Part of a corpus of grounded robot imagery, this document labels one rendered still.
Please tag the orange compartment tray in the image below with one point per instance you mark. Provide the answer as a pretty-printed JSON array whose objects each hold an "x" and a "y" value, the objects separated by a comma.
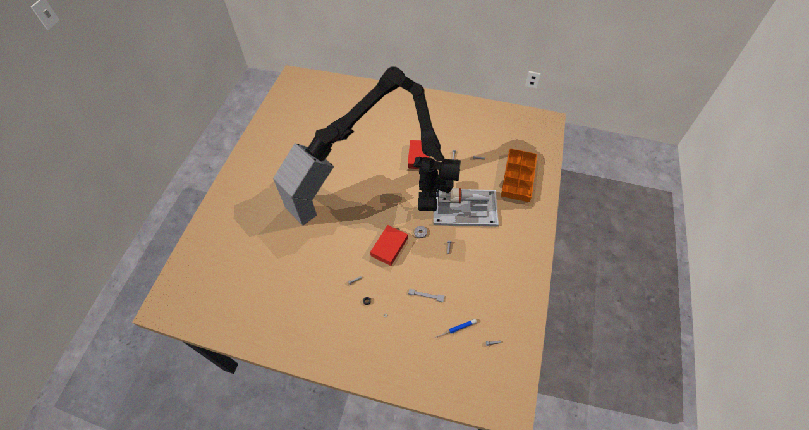
[{"x": 519, "y": 188}]

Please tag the red flat block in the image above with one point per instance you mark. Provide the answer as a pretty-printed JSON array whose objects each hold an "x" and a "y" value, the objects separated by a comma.
[
  {"x": 415, "y": 150},
  {"x": 389, "y": 245}
]

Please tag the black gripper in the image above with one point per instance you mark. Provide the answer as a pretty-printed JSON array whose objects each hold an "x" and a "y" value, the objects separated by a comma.
[{"x": 427, "y": 197}]

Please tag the blue screwdriver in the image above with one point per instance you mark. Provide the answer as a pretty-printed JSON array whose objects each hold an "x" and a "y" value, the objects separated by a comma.
[{"x": 461, "y": 326}]

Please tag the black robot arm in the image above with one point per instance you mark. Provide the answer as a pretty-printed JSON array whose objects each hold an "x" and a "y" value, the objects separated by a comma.
[{"x": 389, "y": 81}]

